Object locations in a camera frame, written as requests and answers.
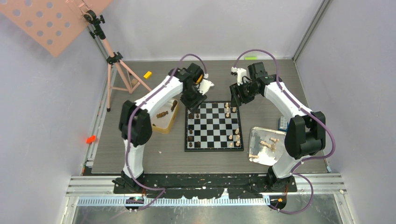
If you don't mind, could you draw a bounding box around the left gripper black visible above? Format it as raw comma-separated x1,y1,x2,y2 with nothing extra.
180,84,206,113

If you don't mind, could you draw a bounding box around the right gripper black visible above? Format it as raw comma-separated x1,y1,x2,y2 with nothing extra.
230,80,260,108

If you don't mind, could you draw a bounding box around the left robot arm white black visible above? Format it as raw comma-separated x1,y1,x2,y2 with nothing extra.
119,63,214,193

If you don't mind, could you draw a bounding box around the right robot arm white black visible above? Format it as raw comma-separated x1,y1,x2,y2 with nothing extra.
230,62,325,192

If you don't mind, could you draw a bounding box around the pink perforated board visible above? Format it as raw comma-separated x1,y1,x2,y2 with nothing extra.
0,0,111,57

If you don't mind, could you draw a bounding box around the dark wooden bishop in tin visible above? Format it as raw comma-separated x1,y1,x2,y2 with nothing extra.
170,100,178,112

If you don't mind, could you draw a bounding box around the dark wooden long piece in tin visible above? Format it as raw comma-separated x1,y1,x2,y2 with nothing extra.
156,111,169,119

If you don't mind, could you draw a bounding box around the gold-rimmed metal tin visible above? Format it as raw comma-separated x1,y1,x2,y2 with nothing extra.
151,98,179,134

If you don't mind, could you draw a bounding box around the black white chessboard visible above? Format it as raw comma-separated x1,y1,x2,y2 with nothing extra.
184,101,244,152

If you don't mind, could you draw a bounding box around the yellow block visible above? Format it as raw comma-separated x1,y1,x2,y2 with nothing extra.
143,71,152,79

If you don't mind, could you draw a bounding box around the blue toy brick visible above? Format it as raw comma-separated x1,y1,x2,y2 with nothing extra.
278,116,289,132

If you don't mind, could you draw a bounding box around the silver tin lid tray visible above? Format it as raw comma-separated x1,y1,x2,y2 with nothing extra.
248,127,286,166

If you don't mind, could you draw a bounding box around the light pawn beside tray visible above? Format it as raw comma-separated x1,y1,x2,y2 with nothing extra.
248,154,259,159

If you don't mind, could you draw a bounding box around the pink tripod stand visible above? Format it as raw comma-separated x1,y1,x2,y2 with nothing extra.
84,10,152,112

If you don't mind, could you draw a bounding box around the orange plastic triangle frame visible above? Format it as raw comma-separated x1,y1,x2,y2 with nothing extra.
195,74,204,84

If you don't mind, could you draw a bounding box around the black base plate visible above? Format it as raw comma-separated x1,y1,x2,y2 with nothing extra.
112,173,297,199

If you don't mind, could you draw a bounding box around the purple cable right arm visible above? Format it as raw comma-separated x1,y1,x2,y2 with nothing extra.
233,49,337,216

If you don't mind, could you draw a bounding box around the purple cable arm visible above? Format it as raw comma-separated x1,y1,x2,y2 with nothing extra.
233,49,337,216
124,54,208,212

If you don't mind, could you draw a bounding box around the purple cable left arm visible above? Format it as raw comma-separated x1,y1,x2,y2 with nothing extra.
124,54,208,212

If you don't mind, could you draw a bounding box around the red clip on rail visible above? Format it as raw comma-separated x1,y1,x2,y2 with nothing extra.
86,135,96,144

